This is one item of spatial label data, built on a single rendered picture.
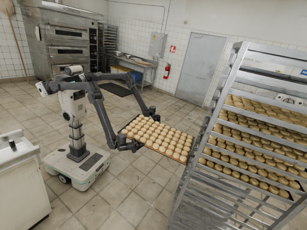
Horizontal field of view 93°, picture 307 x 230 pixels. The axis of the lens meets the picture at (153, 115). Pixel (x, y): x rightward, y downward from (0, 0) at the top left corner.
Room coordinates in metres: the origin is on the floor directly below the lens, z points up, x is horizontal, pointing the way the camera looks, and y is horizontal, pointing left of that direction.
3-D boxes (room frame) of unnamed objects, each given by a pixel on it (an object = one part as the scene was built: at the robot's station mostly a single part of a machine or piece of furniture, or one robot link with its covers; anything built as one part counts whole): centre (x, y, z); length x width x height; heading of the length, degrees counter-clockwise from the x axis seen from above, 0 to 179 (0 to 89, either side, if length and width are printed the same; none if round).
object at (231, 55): (1.18, -0.47, 0.97); 0.03 x 0.03 x 1.70; 73
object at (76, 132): (1.35, 0.85, 0.54); 0.11 x 0.11 x 0.40; 73
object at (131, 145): (0.85, 0.13, 1.02); 0.07 x 0.07 x 0.10; 28
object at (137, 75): (5.23, 0.93, 0.36); 0.47 x 0.38 x 0.26; 154
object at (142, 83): (5.37, 1.19, 0.49); 1.90 x 0.72 x 0.98; 62
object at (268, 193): (0.69, -0.64, 1.05); 0.64 x 0.03 x 0.03; 73
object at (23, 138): (0.84, 0.94, 0.77); 0.24 x 0.04 x 0.14; 61
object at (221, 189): (1.07, -0.75, 0.51); 0.64 x 0.03 x 0.03; 73
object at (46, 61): (4.45, 2.83, 1.01); 1.56 x 1.20 x 2.01; 152
